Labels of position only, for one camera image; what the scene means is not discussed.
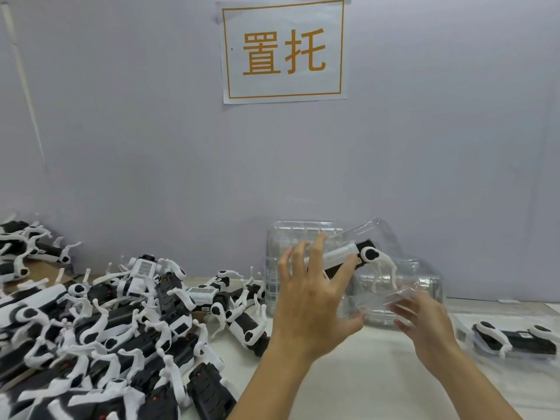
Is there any person's left hand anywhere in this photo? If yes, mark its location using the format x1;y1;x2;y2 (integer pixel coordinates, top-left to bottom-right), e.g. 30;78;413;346
269;233;367;362

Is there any person's right hand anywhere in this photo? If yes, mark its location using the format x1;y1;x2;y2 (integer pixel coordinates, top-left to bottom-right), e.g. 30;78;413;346
388;293;464;370

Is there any clear plastic blister tray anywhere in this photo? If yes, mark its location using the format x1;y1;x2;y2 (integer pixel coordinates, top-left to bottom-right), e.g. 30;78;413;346
450;301;560;373
306;218;427;328

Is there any person's left forearm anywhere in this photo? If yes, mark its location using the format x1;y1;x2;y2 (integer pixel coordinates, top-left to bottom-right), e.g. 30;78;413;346
227;344;316;420

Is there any person's right forearm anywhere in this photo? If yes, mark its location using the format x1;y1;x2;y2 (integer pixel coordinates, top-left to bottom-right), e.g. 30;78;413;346
419;349;522;420

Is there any stack of clear plastic trays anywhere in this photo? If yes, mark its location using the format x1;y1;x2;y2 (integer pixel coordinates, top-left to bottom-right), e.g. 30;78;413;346
265;220;443;319

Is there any black white robot dog toy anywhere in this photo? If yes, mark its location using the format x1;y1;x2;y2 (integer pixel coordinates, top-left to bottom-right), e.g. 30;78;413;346
306;239;400;293
471;320;557;360

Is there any white paper sign orange print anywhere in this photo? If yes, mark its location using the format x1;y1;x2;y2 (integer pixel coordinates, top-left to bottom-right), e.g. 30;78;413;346
215;0;353;104

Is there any pile of robot dog toys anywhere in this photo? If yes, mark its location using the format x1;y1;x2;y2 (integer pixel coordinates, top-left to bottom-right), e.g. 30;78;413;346
0;213;274;420

